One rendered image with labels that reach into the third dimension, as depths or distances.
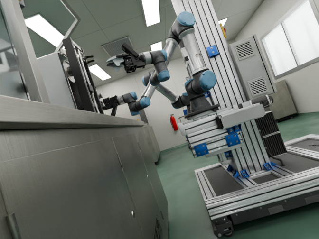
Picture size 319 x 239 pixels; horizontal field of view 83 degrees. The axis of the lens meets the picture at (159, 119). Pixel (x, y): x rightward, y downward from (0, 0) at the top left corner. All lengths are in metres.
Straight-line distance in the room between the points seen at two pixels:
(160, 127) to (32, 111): 5.63
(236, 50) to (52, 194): 1.46
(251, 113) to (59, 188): 1.09
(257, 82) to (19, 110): 1.46
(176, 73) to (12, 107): 5.94
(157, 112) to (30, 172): 5.65
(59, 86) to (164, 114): 4.89
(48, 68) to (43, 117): 0.96
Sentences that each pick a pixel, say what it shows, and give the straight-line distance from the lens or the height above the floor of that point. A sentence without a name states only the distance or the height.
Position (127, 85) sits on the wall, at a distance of 6.19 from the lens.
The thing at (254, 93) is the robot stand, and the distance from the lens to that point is 1.54.
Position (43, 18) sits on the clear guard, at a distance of 1.77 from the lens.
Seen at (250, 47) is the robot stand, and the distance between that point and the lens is 1.62.
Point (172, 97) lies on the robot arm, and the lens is 1.83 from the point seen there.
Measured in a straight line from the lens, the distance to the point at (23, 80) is 0.51.
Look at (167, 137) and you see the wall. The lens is 5.91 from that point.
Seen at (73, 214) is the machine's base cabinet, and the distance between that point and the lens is 0.42.
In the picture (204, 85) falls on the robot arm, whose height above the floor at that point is 0.95.
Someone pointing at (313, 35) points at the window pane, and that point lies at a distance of 4.62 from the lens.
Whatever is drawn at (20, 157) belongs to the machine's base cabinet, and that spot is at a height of 0.82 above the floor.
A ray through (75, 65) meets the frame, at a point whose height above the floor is 1.27.
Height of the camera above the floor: 0.79
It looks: 3 degrees up
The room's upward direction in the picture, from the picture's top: 19 degrees counter-clockwise
